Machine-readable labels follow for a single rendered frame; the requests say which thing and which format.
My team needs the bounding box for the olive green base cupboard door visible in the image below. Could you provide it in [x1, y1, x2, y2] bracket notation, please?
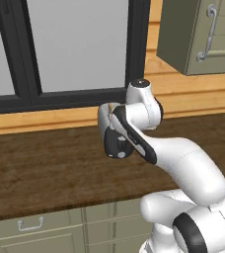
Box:
[0, 232, 86, 253]

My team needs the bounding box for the olive green wall cupboard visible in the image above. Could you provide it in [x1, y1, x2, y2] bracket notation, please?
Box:
[156, 0, 225, 76]

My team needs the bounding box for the white and black toaster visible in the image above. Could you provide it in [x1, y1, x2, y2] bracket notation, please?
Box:
[97, 102, 135, 160]

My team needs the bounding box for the black framed window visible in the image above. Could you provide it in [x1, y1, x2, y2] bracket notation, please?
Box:
[0, 0, 151, 116]

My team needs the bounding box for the olive green drawer front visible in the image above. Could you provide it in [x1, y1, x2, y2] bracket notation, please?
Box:
[84, 198, 149, 224]
[85, 218, 156, 247]
[0, 207, 85, 244]

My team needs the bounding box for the silver cupboard door handle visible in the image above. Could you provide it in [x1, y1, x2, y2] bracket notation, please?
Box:
[195, 3, 218, 63]

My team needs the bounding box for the silver drawer handle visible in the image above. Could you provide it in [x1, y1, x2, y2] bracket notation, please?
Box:
[17, 216, 46, 232]

